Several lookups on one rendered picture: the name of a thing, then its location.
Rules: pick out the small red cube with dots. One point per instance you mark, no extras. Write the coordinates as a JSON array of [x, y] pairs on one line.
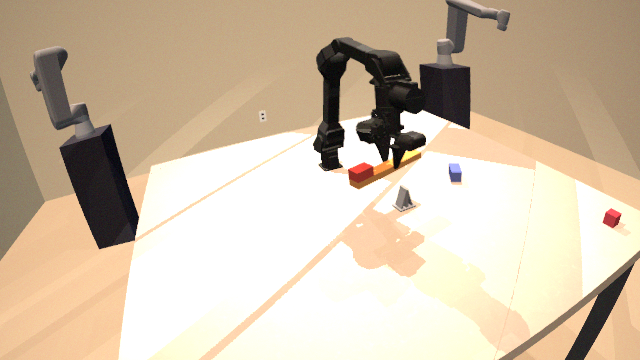
[[612, 218]]

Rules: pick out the blue rectangular block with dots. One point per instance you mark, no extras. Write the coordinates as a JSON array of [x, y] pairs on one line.
[[455, 172]]

